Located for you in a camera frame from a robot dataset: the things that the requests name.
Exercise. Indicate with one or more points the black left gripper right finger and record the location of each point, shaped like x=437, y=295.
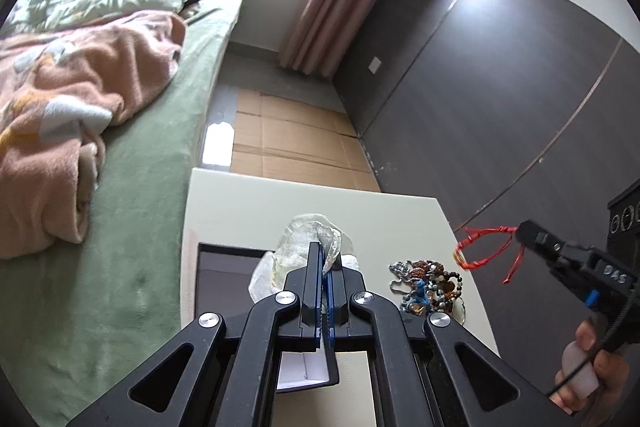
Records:
x=344, y=329

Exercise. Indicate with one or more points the person's right hand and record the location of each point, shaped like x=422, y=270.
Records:
x=597, y=389

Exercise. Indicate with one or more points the light green quilt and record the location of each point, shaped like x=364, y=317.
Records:
x=38, y=16

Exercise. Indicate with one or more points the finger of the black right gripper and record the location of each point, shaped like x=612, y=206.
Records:
x=539, y=240

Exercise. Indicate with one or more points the white wall socket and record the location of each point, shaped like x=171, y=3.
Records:
x=374, y=65

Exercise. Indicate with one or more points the clear plastic bag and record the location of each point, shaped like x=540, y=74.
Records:
x=269, y=276

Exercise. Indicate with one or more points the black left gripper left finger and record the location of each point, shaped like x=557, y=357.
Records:
x=302, y=326

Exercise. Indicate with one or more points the flattened cardboard sheet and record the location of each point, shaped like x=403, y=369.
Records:
x=286, y=140

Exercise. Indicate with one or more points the black jewelry box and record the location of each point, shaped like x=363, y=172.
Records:
x=221, y=285

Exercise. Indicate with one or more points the pink fleece blanket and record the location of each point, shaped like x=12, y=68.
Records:
x=59, y=92

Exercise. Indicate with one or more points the green bed mattress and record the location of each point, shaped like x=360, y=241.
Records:
x=75, y=319

